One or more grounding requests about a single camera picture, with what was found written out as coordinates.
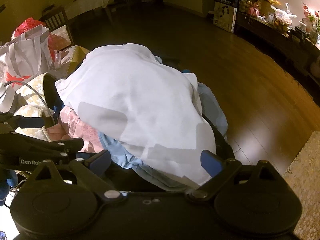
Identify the table with white cloth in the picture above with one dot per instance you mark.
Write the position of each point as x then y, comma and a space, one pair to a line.
85, 3

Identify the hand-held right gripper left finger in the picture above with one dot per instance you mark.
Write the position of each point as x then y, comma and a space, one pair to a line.
100, 160

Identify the pink garment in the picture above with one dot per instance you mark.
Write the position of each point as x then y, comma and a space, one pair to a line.
80, 130

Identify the person's left hand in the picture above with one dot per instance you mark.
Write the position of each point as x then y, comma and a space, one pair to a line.
7, 181

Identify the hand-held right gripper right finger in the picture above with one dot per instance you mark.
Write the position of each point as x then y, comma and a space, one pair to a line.
209, 162

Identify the gold lace tablecloth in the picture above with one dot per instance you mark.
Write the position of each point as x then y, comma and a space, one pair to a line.
303, 180

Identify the bag of oranges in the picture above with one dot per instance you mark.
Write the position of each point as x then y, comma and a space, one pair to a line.
281, 26

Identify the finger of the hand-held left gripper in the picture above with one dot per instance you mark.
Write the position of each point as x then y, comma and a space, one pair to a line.
30, 122
62, 145

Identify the white printed cardboard box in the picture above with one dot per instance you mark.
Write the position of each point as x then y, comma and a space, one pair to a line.
223, 16

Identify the white plastic bag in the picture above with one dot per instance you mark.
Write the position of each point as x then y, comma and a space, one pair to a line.
283, 13

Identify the red plastic bag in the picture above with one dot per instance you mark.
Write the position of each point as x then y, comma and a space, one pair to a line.
28, 25

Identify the dark wooden sideboard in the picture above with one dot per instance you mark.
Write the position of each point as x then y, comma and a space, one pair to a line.
275, 42

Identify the white tote bag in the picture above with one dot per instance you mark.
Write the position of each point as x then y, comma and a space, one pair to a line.
27, 55

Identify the yellow cloth with white trim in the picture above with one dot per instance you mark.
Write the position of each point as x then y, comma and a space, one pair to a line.
72, 57

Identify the cream floral cloth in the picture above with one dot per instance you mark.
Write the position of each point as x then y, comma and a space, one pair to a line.
32, 101

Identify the white shirt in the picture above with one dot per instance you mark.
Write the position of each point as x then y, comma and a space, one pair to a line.
137, 100

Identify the light blue garment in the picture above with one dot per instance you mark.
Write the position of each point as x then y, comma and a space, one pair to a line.
212, 105

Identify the wooden chair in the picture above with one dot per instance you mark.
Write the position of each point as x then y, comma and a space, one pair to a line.
56, 17

